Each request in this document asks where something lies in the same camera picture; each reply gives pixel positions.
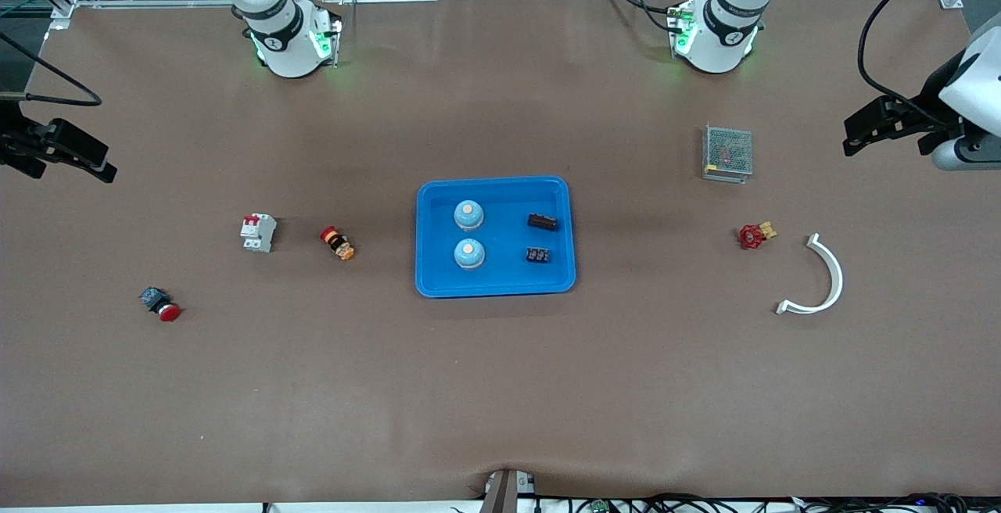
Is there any red mushroom push button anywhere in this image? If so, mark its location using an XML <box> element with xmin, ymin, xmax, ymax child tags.
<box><xmin>139</xmin><ymin>286</ymin><xmax>183</xmax><ymax>323</ymax></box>

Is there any metal mesh power supply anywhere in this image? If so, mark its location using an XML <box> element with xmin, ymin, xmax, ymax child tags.
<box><xmin>701</xmin><ymin>124</ymin><xmax>754</xmax><ymax>184</ymax></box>

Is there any white circuit breaker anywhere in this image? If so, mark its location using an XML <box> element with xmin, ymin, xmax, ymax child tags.
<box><xmin>239</xmin><ymin>213</ymin><xmax>278</xmax><ymax>253</ymax></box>

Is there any red orange emergency button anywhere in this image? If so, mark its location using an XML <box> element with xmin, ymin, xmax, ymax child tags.
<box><xmin>319</xmin><ymin>225</ymin><xmax>356</xmax><ymax>261</ymax></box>

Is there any blue plastic tray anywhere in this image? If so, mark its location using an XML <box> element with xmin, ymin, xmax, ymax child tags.
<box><xmin>414</xmin><ymin>176</ymin><xmax>577</xmax><ymax>299</ymax></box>

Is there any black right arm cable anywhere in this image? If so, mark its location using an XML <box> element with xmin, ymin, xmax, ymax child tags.
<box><xmin>0</xmin><ymin>30</ymin><xmax>104</xmax><ymax>107</ymax></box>

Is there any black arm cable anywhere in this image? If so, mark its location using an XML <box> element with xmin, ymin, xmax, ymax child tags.
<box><xmin>0</xmin><ymin>30</ymin><xmax>104</xmax><ymax>107</ymax></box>
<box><xmin>857</xmin><ymin>0</ymin><xmax>988</xmax><ymax>131</ymax></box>

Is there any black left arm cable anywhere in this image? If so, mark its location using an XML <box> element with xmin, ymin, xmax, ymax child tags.
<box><xmin>857</xmin><ymin>0</ymin><xmax>988</xmax><ymax>131</ymax></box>

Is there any white curved plastic bracket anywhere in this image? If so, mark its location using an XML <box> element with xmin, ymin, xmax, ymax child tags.
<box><xmin>775</xmin><ymin>233</ymin><xmax>845</xmax><ymax>316</ymax></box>

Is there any black cable bundle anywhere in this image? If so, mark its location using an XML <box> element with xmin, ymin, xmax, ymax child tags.
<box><xmin>540</xmin><ymin>492</ymin><xmax>971</xmax><ymax>513</ymax></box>

